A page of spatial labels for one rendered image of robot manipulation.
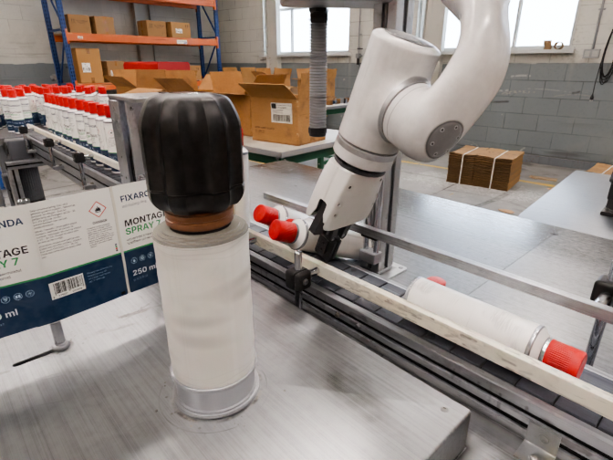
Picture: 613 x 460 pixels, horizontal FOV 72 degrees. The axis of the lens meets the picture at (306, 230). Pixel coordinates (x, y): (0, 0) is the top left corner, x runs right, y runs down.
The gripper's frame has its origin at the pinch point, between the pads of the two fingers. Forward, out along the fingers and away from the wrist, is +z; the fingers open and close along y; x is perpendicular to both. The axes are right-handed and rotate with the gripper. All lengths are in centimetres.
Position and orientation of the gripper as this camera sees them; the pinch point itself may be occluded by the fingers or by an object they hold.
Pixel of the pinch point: (327, 245)
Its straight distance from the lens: 66.3
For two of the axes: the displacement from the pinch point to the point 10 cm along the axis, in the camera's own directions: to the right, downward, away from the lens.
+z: -2.7, 7.8, 5.7
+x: 6.4, 5.8, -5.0
